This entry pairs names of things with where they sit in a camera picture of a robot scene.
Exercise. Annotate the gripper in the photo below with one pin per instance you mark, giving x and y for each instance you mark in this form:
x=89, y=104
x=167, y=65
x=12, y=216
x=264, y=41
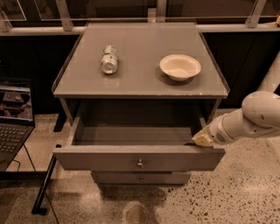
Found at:
x=218, y=132

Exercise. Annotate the grey top drawer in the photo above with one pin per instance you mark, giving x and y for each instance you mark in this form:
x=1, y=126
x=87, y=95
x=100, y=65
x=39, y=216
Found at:
x=134, y=148

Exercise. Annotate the grey drawer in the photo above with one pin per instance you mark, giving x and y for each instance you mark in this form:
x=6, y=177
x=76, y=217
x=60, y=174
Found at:
x=134, y=148
x=141, y=178

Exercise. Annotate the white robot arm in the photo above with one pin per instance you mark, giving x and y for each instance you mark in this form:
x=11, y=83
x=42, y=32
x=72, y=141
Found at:
x=258, y=117

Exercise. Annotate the grey drawer cabinet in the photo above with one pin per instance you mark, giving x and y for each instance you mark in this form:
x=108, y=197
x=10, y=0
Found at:
x=139, y=93

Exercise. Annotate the grey bottom drawer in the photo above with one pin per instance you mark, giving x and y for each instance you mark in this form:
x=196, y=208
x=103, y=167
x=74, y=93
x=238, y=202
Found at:
x=141, y=178

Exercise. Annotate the white paper bowl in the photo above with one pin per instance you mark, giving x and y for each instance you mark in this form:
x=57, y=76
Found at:
x=179, y=67

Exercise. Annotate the crushed silver can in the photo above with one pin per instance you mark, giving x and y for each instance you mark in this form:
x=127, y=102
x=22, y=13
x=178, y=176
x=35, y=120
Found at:
x=109, y=60

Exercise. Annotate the black table leg stand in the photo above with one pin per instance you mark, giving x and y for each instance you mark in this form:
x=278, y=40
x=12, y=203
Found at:
x=44, y=183

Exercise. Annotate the metal window railing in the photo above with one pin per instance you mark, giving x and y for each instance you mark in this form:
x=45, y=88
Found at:
x=54, y=17

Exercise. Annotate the black laptop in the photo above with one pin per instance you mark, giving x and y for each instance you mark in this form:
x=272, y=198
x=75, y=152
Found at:
x=16, y=118

